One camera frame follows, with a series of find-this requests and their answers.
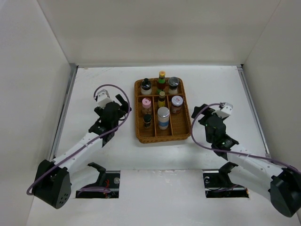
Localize pink cap spice jar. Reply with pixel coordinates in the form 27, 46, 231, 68
142, 97, 153, 115

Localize black cap pepper shaker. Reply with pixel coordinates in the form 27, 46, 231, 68
143, 114, 152, 128

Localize black cap white powder bottle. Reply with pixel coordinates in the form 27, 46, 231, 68
140, 78, 152, 96

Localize red label white lid jar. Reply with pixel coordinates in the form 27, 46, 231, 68
171, 95, 183, 114

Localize yellow oil bottle brown cap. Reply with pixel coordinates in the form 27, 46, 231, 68
158, 91, 166, 108

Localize silver lid blue label jar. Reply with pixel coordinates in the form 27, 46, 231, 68
157, 107, 170, 130

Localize red sauce bottle yellow cap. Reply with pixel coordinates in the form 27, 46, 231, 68
157, 71, 166, 94

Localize clear lid powder jar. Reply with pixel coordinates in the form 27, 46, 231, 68
168, 77, 180, 95

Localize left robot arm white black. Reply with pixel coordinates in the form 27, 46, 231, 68
27, 90, 131, 209

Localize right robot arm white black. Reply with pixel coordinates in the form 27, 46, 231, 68
191, 102, 301, 218

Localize brown wicker divided basket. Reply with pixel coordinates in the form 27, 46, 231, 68
133, 78, 191, 144

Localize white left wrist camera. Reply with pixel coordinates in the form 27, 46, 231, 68
95, 89, 113, 109

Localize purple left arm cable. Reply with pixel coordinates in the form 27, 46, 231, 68
26, 84, 132, 196

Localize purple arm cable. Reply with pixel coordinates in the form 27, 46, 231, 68
26, 84, 132, 196
190, 103, 301, 175

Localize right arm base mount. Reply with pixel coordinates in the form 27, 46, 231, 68
203, 162, 249, 198

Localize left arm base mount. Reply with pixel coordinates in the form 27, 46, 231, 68
75, 162, 121, 199

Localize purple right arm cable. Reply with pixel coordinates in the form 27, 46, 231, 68
190, 103, 301, 175

